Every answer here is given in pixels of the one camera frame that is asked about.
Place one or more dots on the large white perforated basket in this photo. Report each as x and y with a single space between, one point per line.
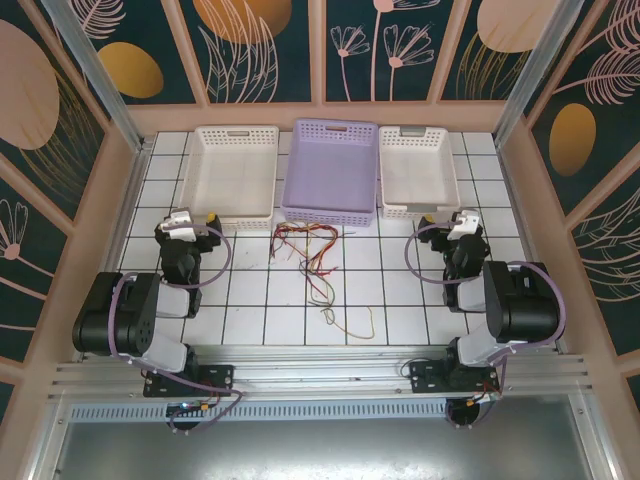
232 175

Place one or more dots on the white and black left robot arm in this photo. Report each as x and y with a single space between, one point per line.
145 305

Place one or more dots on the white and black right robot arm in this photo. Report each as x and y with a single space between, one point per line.
520 310

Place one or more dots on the purple perforated basket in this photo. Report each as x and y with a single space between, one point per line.
330 170

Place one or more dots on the grey metal plate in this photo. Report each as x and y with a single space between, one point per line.
320 450

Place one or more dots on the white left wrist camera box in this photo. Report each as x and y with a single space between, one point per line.
179 222

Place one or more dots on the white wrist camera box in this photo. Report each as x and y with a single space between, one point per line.
179 222
462 225

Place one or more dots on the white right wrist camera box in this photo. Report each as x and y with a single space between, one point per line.
462 225

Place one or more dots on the aluminium side rail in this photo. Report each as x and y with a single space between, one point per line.
120 240
525 215

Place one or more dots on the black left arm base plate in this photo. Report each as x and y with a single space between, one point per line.
215 377

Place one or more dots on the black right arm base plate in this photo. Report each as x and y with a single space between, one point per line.
425 375

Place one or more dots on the aluminium extrusion rail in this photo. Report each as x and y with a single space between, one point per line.
320 372

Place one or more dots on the aluminium frame post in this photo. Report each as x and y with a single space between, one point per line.
540 65
95 65

